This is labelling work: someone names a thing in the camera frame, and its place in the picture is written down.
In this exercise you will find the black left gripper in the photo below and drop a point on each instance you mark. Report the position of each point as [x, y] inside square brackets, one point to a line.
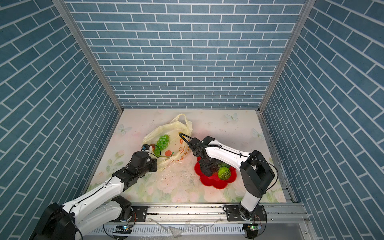
[154, 162]

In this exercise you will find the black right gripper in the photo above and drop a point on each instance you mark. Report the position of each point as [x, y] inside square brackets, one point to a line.
[203, 165]

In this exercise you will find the dark green fake avocado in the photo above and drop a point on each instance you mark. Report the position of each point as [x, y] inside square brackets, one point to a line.
[223, 165]

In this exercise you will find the red flower shaped plate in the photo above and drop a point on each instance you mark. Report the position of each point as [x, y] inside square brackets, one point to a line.
[214, 181]

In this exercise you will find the green fake lime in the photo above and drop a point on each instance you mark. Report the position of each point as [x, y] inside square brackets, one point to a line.
[224, 173]

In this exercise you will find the yellowish printed plastic bag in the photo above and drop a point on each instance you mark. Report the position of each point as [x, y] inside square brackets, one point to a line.
[178, 130]

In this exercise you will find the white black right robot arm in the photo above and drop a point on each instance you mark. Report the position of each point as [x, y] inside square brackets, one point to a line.
[256, 173]

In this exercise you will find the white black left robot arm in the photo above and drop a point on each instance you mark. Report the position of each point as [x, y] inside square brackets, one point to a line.
[74, 219]

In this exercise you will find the green fake grapes bunch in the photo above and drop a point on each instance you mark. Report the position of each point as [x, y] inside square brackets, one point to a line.
[163, 142]

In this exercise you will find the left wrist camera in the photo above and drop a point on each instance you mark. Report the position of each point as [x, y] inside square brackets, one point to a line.
[146, 147]

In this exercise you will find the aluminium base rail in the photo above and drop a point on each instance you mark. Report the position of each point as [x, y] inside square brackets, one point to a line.
[272, 221]

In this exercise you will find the aluminium left corner post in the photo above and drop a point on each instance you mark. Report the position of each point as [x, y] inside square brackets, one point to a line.
[77, 34]

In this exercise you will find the aluminium corner post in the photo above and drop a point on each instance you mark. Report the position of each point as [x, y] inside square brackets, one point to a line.
[304, 14]
[77, 34]

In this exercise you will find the aluminium right corner post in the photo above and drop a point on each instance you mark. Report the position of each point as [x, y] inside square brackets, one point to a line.
[304, 14]

